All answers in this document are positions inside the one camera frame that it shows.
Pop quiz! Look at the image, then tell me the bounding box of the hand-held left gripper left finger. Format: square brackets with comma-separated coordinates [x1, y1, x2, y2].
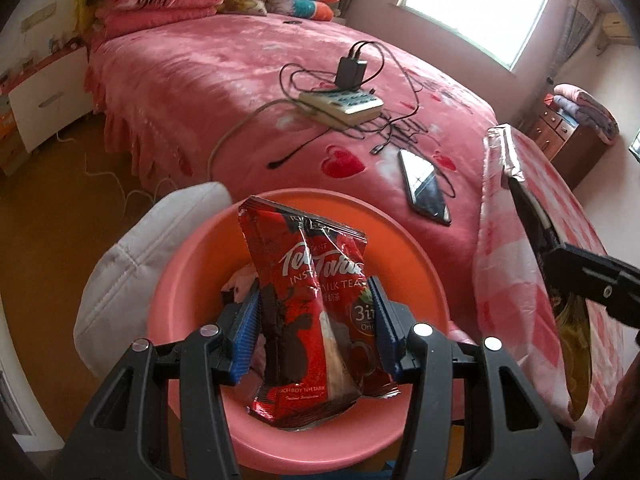
[52, 290, 262, 480]

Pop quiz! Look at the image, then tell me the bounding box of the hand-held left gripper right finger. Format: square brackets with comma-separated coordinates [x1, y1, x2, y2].
[367, 277, 576, 480]

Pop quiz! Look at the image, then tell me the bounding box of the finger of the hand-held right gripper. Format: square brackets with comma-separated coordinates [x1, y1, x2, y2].
[545, 255, 640, 331]
[555, 242, 640, 286]

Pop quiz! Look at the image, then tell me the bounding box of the black foil snack bag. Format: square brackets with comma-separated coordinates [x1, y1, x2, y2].
[486, 124, 597, 423]

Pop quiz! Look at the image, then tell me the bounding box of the pink plastic bin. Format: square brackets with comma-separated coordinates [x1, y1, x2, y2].
[152, 187, 453, 466]

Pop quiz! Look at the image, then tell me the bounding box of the red milk tea packet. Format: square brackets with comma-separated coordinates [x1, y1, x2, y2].
[237, 197, 401, 428]

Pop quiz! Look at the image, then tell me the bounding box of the person's right forearm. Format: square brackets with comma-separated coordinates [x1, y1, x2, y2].
[594, 375, 640, 480]

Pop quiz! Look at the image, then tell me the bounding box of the crumpled white paper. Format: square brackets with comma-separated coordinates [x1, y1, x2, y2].
[222, 265, 261, 303]

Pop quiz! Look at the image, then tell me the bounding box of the brown wooden cabinet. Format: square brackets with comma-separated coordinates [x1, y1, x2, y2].
[525, 105, 608, 188]

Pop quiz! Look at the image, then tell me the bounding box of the white padded cushion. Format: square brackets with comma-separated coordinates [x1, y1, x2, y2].
[74, 181, 233, 376]

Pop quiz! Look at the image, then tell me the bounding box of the folded grey blue quilt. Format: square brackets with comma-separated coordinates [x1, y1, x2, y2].
[555, 95, 621, 143]

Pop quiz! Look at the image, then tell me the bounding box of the black smartphone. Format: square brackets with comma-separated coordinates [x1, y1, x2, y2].
[398, 149, 452, 226]

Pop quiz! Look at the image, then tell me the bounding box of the folded pink white quilt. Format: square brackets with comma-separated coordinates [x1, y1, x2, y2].
[554, 84, 593, 107]

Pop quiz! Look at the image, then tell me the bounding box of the beige power strip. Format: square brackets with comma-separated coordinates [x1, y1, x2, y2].
[299, 89, 385, 126]

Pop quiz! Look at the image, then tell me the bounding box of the bed with pink blanket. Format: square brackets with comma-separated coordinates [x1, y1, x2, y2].
[82, 7, 501, 346]

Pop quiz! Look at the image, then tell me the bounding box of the black charger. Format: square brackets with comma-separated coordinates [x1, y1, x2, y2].
[336, 40, 368, 92]

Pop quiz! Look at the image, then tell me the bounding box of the bright window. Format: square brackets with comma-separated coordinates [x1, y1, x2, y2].
[397, 0, 553, 72]

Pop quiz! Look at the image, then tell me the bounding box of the white nightstand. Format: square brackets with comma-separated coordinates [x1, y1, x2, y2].
[7, 47, 96, 153]

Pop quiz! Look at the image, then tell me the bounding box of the pink folded plush blanket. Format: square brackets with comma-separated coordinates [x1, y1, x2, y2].
[92, 4, 220, 43]

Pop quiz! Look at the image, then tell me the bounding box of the brown yellow print pillow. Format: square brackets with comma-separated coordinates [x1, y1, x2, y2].
[219, 0, 268, 17]

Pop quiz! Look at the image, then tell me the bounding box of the black charging cable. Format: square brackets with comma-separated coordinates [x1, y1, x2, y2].
[345, 40, 457, 198]

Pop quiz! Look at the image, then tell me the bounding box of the grey power strip cord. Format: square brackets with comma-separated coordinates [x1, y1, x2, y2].
[207, 100, 306, 186]

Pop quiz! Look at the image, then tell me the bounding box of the white thin floor cord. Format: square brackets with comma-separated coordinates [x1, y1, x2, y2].
[57, 130, 166, 216]

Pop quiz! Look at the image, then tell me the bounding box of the white wall air conditioner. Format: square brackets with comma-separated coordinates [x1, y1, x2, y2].
[599, 14, 633, 43]

